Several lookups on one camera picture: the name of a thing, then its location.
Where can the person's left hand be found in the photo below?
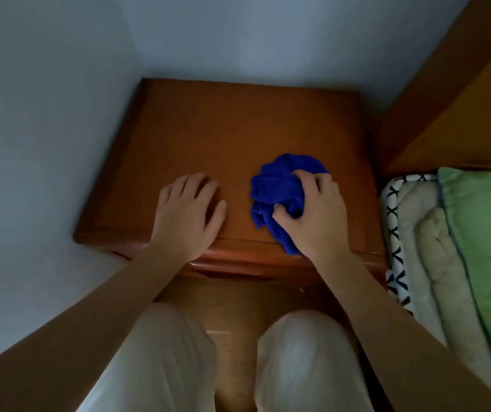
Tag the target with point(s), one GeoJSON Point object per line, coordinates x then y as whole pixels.
{"type": "Point", "coordinates": [185, 223]}

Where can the person's right hand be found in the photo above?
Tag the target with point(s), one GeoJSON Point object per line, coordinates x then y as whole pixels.
{"type": "Point", "coordinates": [322, 223]}

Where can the blue cleaning cloth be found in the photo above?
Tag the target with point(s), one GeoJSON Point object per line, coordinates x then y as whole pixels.
{"type": "Point", "coordinates": [275, 188]}

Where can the brown wooden nightstand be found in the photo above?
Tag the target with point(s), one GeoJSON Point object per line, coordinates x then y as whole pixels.
{"type": "Point", "coordinates": [228, 124]}

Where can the person's left forearm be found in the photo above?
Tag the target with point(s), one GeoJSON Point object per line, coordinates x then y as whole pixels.
{"type": "Point", "coordinates": [78, 330]}

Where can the person's right forearm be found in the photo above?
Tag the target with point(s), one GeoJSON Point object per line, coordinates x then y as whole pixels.
{"type": "Point", "coordinates": [400, 347]}

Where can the white black patterned mattress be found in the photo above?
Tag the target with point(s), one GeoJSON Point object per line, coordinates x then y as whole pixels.
{"type": "Point", "coordinates": [393, 235]}

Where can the beige quilted mattress pad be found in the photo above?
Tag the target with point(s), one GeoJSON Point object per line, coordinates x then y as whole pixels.
{"type": "Point", "coordinates": [438, 261]}

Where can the white trousers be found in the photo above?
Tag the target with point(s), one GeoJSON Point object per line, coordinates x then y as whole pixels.
{"type": "Point", "coordinates": [305, 360]}

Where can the green bed sheet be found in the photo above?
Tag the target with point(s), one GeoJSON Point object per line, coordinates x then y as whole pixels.
{"type": "Point", "coordinates": [485, 253]}

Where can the wooden bed headboard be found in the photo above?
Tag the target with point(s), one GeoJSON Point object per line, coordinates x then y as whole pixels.
{"type": "Point", "coordinates": [464, 102]}

